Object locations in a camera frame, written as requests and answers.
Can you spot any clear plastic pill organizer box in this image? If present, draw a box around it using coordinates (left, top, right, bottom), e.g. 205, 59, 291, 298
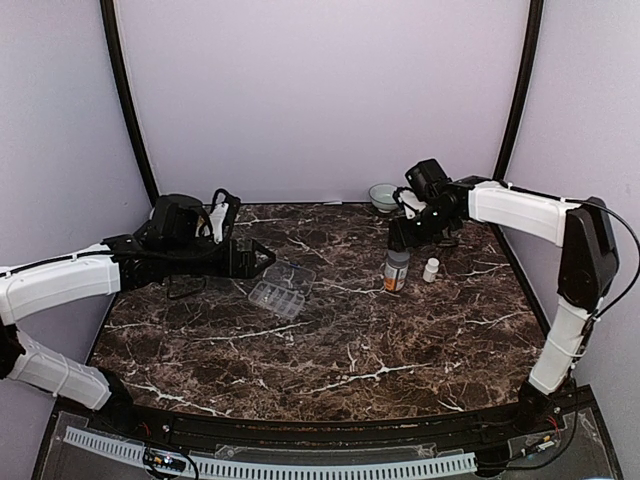
248, 260, 316, 320

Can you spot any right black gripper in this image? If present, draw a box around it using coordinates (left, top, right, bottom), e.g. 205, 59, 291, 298
389, 204, 457, 252

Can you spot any white slotted cable duct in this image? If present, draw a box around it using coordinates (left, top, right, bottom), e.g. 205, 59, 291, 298
62, 427, 477, 479

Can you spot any right celadon green bowl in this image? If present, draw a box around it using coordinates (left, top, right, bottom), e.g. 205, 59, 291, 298
368, 183, 398, 214

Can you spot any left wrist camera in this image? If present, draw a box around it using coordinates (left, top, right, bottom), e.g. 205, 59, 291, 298
207, 188, 241, 245

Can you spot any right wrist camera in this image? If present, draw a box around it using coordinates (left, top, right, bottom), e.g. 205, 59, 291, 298
392, 187, 427, 220

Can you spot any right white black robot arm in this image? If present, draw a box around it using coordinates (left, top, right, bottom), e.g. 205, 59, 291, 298
388, 159, 621, 396

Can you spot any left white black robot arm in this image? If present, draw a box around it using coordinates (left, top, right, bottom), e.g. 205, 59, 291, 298
1, 189, 276, 436

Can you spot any black frame post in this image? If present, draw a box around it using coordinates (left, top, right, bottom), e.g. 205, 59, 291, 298
99, 0, 160, 206
493, 0, 544, 181

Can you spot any amber pill bottle grey cap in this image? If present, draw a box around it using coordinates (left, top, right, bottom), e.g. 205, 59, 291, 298
384, 250, 410, 293

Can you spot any right black frame post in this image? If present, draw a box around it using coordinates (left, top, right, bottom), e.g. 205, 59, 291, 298
493, 0, 544, 181

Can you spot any left black frame post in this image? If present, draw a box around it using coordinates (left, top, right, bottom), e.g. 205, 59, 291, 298
99, 0, 160, 206

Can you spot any white pill bottle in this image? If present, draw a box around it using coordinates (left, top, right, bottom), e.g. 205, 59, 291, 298
422, 257, 440, 283

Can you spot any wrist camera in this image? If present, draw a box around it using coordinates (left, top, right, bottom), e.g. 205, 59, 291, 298
207, 188, 241, 245
392, 187, 427, 220

